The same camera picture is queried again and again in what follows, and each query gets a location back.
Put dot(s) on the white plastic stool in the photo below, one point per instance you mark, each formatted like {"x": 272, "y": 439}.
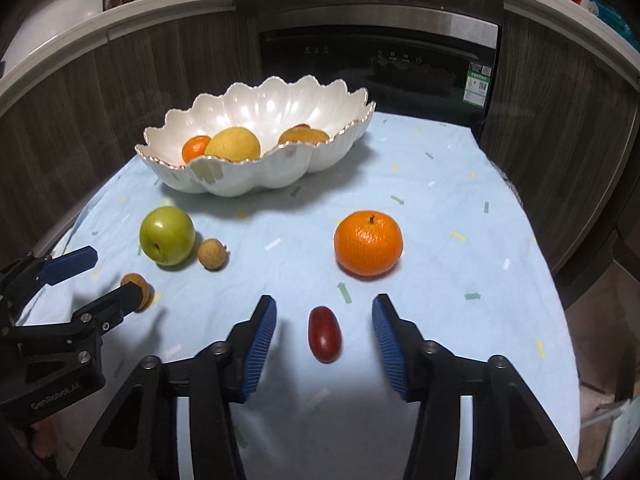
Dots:
{"x": 622, "y": 435}

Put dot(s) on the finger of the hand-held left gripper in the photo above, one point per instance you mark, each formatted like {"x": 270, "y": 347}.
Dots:
{"x": 117, "y": 305}
{"x": 70, "y": 263}

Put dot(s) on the orange tangerine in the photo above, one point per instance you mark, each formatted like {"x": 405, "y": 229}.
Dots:
{"x": 368, "y": 243}
{"x": 196, "y": 149}

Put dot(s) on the dark wood kitchen cabinet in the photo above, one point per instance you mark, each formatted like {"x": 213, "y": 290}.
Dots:
{"x": 550, "y": 110}

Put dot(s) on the built-in black oven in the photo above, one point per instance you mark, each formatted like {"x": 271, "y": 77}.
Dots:
{"x": 380, "y": 75}

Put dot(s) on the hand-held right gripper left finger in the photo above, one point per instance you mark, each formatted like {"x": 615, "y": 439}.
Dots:
{"x": 257, "y": 345}

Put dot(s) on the yellow-brown mango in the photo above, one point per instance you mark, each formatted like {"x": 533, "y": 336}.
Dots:
{"x": 305, "y": 136}

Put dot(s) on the large yellow citrus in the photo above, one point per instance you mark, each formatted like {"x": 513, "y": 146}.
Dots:
{"x": 232, "y": 145}

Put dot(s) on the light blue printed cloth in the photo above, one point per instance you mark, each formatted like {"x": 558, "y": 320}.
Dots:
{"x": 280, "y": 240}

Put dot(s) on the white scalloped ceramic bowl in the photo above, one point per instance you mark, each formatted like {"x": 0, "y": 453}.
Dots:
{"x": 280, "y": 170}

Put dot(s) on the green apple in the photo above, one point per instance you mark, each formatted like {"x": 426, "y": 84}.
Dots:
{"x": 167, "y": 235}

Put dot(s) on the person's left hand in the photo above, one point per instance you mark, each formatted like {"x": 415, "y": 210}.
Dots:
{"x": 44, "y": 440}

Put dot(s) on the brown longan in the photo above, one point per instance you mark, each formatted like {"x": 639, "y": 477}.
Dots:
{"x": 213, "y": 254}
{"x": 146, "y": 296}

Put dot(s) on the teal plastic bag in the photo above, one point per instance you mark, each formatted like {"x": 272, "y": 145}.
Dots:
{"x": 610, "y": 15}

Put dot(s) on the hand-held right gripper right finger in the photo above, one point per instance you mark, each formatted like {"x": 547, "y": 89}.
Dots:
{"x": 392, "y": 350}

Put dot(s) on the white kitchen countertop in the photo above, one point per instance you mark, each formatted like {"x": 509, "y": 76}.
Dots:
{"x": 60, "y": 45}

